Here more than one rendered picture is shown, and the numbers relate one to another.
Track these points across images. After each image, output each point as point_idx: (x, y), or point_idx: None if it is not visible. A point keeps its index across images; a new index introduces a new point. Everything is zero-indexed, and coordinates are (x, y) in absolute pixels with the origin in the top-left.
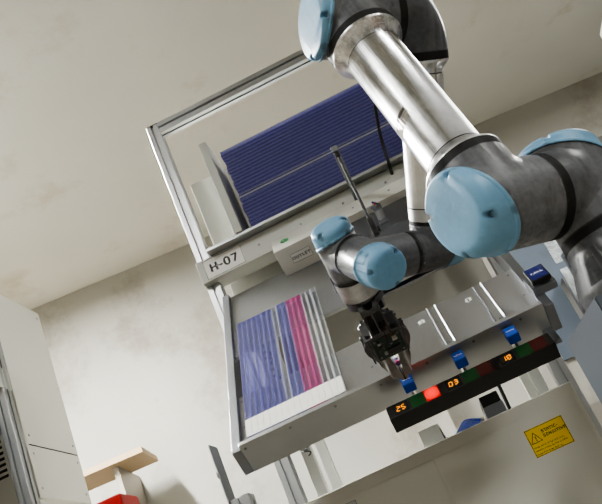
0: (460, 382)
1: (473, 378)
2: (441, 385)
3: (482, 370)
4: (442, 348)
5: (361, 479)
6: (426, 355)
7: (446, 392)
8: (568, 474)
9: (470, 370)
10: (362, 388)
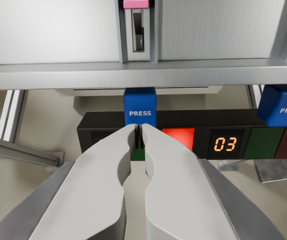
0: (236, 151)
1: (261, 155)
2: (202, 135)
3: None
4: (284, 76)
5: None
6: (229, 75)
7: (201, 158)
8: None
9: (272, 132)
10: (6, 90)
